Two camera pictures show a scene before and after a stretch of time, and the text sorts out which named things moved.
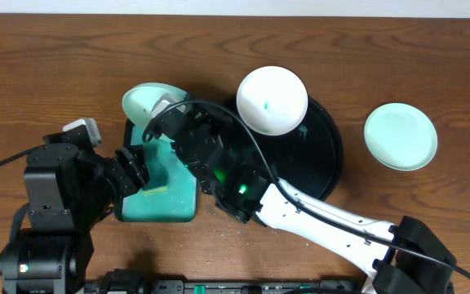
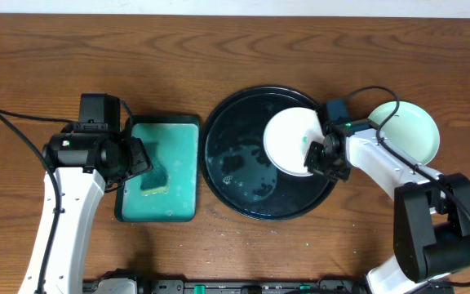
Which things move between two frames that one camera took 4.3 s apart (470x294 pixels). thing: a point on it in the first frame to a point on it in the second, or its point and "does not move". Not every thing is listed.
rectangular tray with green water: [171, 194] does not move
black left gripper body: [130, 170] to [138, 158]
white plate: [272, 100] to [288, 136]
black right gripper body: [174, 123] to [314, 155]
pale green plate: [401, 136] does not move
